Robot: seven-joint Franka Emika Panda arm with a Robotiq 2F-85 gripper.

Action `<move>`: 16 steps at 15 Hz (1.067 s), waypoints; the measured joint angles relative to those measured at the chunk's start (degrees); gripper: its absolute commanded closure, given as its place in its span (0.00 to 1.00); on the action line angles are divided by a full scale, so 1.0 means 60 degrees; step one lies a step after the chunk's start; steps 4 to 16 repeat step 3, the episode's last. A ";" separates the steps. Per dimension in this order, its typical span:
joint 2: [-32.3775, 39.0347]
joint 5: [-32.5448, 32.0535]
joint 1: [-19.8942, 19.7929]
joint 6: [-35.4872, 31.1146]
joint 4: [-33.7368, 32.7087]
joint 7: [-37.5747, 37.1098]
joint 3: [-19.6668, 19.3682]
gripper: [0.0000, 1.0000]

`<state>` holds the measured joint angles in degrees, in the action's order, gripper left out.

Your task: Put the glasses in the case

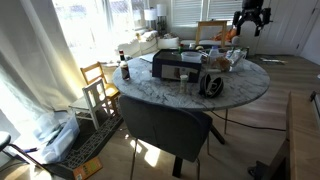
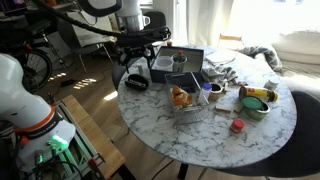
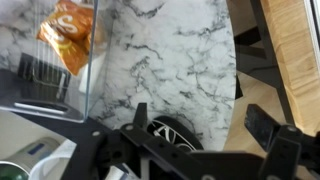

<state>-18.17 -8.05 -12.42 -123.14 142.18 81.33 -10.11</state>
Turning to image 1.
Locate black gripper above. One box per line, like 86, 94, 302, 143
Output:
232, 0, 273, 38

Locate glasses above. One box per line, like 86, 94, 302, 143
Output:
205, 79, 222, 96

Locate black zippered glasses case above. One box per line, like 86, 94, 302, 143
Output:
198, 73, 225, 99

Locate orange cushion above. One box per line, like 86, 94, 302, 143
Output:
213, 28, 238, 43

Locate light wooden side table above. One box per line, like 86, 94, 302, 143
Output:
194, 19, 229, 46

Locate snack bag pile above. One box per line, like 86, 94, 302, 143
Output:
201, 48, 249, 74

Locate white panel door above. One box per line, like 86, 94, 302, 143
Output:
256, 0, 318, 56

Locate white plastic bowl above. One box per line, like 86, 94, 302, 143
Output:
180, 51, 203, 64

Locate navy cardboard box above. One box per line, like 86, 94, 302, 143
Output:
151, 48, 203, 84

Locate white table lamp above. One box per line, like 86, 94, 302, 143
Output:
143, 8, 158, 31
156, 3, 168, 34

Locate small white vial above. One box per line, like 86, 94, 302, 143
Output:
179, 74, 189, 95

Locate white sofa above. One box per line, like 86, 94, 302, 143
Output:
116, 29, 181, 59

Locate wooden workbench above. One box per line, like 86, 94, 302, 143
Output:
266, 91, 320, 180

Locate dark sauce bottle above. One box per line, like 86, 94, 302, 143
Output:
118, 49, 131, 82

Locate grey upholstered chair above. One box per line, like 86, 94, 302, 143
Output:
118, 94, 214, 180

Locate wooden slatted chair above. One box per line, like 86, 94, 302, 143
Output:
79, 61, 121, 111

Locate white child chair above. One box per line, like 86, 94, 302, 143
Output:
68, 78, 113, 131

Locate dark patterned floor mat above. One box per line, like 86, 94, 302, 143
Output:
43, 113, 124, 179

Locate orange cardboard box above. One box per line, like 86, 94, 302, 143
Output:
72, 156, 104, 180

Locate white curtain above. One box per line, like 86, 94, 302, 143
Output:
0, 0, 88, 151

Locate clear plastic storage tub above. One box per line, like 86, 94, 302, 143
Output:
31, 111, 81, 165

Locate black round stool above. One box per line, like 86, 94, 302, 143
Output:
0, 130, 44, 171

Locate black floor cable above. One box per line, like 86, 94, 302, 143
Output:
209, 109, 288, 133

